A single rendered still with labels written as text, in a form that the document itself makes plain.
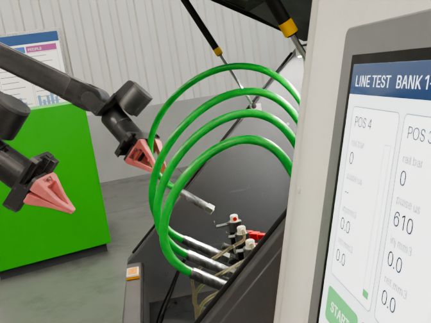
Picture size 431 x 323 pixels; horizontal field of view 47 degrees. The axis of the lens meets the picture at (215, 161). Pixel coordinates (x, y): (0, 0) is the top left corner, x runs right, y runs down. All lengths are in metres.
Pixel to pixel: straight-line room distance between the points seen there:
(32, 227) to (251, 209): 3.13
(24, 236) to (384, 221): 4.03
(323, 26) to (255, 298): 0.36
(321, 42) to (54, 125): 3.71
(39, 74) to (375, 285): 1.00
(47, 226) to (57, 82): 3.15
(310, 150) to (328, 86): 0.08
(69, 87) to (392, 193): 0.93
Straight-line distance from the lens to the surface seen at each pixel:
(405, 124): 0.39
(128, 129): 1.16
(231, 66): 1.04
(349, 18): 0.53
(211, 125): 0.82
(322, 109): 0.57
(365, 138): 0.45
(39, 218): 4.31
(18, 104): 0.90
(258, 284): 0.70
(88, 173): 4.28
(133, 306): 1.14
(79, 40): 7.47
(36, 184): 0.86
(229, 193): 1.34
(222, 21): 7.79
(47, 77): 1.25
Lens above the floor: 1.43
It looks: 11 degrees down
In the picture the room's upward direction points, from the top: 8 degrees counter-clockwise
